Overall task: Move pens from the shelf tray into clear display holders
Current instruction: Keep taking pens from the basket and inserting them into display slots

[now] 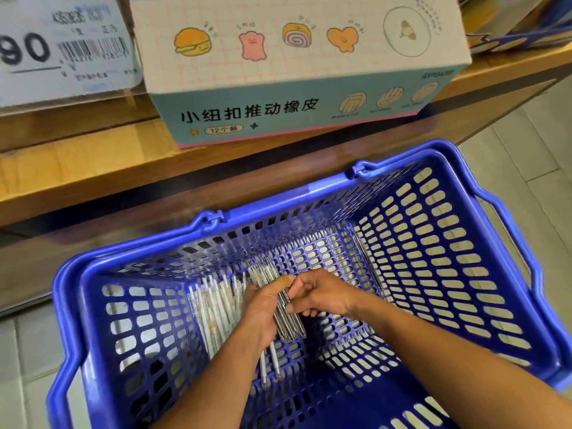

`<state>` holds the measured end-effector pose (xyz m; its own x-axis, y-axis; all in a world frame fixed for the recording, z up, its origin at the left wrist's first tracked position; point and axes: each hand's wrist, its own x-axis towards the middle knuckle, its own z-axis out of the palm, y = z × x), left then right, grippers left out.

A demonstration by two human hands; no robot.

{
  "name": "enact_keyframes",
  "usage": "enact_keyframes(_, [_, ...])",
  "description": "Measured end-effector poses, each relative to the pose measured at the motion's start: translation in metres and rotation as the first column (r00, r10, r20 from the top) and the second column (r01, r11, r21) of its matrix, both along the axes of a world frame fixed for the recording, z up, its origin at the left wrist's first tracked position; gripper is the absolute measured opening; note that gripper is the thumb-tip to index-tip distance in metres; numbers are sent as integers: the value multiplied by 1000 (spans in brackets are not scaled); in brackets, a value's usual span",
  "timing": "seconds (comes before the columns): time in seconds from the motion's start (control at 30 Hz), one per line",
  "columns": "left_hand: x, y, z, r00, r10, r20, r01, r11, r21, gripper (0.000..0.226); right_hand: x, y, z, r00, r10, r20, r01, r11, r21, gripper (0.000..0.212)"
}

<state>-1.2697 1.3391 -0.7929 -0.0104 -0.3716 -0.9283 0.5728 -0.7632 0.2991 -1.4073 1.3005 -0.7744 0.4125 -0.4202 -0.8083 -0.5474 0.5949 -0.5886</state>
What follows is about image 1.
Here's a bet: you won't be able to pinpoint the person's right forearm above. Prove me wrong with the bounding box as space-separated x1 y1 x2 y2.
349 297 572 429

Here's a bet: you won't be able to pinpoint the wooden glue display stand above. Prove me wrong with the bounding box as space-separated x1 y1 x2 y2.
0 40 572 313

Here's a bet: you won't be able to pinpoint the person's left forearm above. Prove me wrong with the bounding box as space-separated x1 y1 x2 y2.
152 324 276 429

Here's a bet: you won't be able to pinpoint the pastel eraser display box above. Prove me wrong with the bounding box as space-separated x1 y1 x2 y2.
129 0 473 148

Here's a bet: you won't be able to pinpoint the white price tag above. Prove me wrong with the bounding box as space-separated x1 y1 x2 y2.
0 0 144 111

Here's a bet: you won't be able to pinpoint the clear pen bundle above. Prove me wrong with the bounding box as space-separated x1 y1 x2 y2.
186 271 289 383
248 262 307 343

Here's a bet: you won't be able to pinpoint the blue yellow stationery packets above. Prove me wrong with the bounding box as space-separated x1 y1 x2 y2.
458 0 572 54

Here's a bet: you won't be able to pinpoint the blue shopping basket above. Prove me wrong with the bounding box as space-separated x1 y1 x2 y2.
46 140 572 429

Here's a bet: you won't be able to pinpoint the person's right hand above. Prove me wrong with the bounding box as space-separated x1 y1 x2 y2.
286 269 363 322

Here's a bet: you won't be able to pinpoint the person's left hand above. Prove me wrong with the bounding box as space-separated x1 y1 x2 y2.
238 274 296 349

